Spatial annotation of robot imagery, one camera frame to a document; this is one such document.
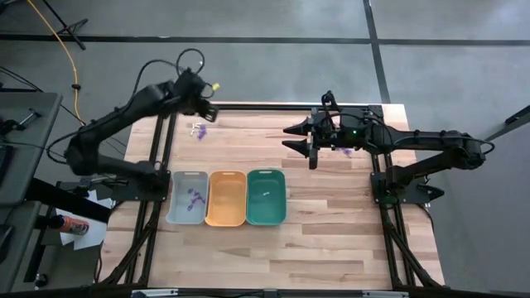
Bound black tripod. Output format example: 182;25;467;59
39;0;90;51

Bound black desk clamp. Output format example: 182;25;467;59
0;107;43;137

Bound yellow cable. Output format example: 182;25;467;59
26;0;83;122

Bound grey plastic bin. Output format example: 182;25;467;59
165;171;210;226

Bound yellow plastic bin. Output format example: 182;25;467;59
205;169;248;228

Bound orange spray can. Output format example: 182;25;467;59
48;214;91;237

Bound silver aluminium bracket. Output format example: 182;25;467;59
131;288;180;298
361;291;410;298

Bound white paper sheets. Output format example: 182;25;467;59
55;188;115;252

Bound black support beam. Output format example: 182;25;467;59
25;176;113;224

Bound dark grey desk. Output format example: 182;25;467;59
0;91;64;208

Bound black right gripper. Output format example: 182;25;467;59
281;107;349;171

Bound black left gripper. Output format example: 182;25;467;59
171;67;221;124

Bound black stand leg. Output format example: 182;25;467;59
484;104;530;142

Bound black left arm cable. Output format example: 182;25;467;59
175;47;207;79

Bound green plastic bin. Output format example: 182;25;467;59
245;168;288;227

